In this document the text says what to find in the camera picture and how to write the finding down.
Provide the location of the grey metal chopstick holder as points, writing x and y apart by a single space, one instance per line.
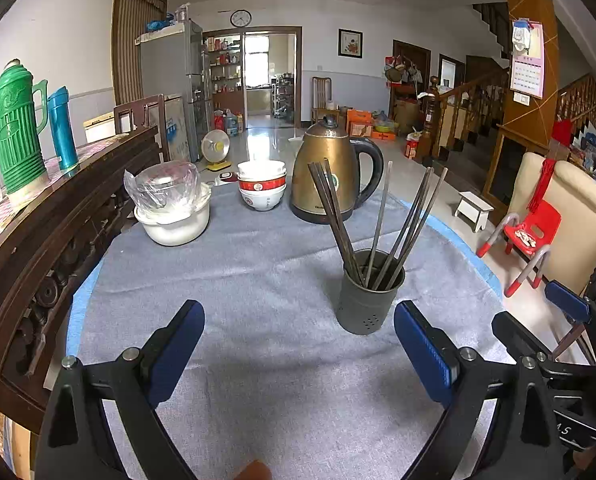
368 310

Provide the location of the blue water jug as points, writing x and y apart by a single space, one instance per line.
232 122

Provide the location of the round electric heater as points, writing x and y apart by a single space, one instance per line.
215 145

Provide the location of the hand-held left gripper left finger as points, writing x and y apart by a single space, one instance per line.
177 355

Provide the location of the gold electric kettle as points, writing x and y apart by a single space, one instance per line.
328 145

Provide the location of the red child chair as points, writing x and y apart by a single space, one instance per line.
540 220

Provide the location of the cream armchair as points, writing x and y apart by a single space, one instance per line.
578 210

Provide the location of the white chest freezer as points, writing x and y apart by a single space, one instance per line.
100 130

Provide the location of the group of dark wooden chopsticks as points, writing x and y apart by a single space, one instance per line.
345 240

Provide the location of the wall calendar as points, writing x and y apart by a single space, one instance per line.
527 70

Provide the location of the kitchen shelf with jars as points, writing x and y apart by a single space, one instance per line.
222 65

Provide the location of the green thermos jug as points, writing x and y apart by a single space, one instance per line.
17 130

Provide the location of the slim wooden chair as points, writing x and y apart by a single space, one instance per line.
321 95

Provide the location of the brown striped curtain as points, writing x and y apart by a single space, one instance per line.
137 35

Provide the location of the framed wall picture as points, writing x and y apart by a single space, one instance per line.
350 43

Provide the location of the round wall clock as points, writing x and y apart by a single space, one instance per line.
241 18

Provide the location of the red and white box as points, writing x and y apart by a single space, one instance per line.
414 147

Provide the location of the red tassel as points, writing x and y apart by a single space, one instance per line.
540 185

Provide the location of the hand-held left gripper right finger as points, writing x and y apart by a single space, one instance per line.
423 355

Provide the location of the dark carved wooden furniture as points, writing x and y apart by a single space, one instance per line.
52 220

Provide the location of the person's left hand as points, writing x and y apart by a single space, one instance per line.
255 471

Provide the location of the pile of colourful books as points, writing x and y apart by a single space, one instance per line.
588 152

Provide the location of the orange cardboard box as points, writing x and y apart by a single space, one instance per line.
360 120

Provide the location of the small white stool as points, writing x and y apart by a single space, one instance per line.
475 205

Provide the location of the white cabinet with blue print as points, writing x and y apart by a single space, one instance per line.
175 130

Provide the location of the white bowl with red mark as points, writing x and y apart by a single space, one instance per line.
263 200

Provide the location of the brown wooden chair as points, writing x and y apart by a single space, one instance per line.
152 110

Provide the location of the grey refrigerator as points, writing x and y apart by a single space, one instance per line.
170 65

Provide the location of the blue thermos flask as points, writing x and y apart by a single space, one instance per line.
62 130

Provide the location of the light blue table cover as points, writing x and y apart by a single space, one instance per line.
80 300

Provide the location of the wooden stair railing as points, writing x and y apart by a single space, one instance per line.
465 105

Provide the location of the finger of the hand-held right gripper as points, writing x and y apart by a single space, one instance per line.
568 300
515 332

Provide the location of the red banded ceramic bowl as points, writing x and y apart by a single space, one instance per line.
263 185

